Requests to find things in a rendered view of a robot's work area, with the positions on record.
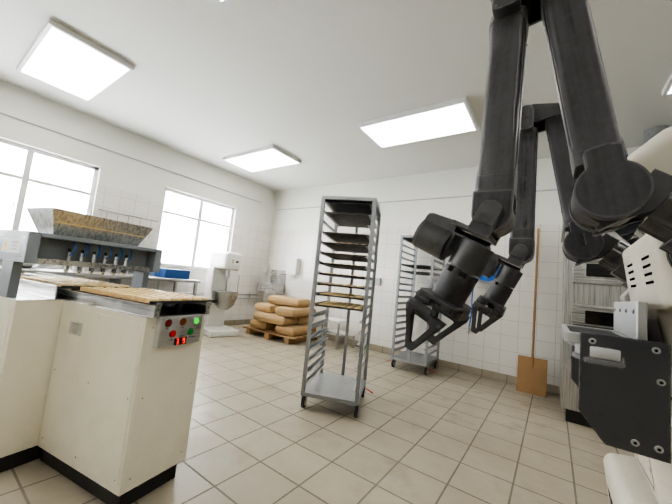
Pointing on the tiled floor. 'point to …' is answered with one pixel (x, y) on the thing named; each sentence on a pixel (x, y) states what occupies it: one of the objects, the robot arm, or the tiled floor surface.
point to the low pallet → (276, 335)
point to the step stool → (340, 331)
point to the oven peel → (535, 376)
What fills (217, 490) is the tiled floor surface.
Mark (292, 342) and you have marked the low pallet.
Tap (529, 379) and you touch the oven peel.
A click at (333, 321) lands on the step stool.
